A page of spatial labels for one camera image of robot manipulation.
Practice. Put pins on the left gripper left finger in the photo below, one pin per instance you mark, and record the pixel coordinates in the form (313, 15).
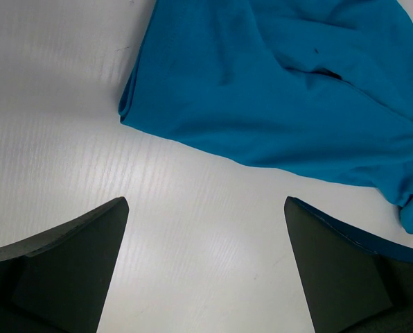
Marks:
(57, 280)

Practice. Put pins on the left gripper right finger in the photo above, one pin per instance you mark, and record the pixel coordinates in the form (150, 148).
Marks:
(353, 281)

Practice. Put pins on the teal blue t shirt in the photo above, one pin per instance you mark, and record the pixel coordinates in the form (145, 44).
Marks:
(322, 89)

